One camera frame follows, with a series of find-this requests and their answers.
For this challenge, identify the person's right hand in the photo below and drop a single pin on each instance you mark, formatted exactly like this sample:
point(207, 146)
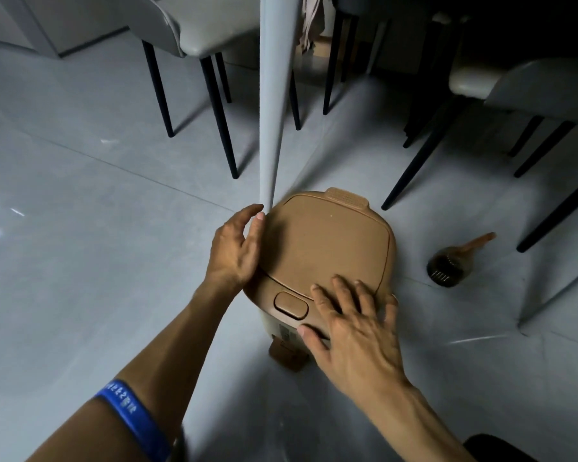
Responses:
point(361, 351)

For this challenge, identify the person's left hand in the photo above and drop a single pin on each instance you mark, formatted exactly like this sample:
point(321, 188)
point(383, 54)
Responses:
point(231, 259)

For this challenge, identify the brown plastic trash bin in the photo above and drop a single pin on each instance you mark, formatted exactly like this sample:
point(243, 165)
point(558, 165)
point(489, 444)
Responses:
point(327, 235)

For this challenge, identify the person's left forearm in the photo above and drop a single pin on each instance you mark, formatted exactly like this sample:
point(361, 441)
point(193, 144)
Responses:
point(164, 360)

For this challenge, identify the person's black shorts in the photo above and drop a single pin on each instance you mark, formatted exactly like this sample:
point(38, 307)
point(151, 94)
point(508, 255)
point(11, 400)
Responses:
point(501, 449)

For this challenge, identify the blue wristband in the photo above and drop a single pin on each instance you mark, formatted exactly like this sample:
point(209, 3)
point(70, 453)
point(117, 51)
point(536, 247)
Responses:
point(132, 413)

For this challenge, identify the beige hanging cloth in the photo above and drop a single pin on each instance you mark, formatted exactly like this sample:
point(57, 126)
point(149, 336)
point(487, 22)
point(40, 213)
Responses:
point(311, 21)

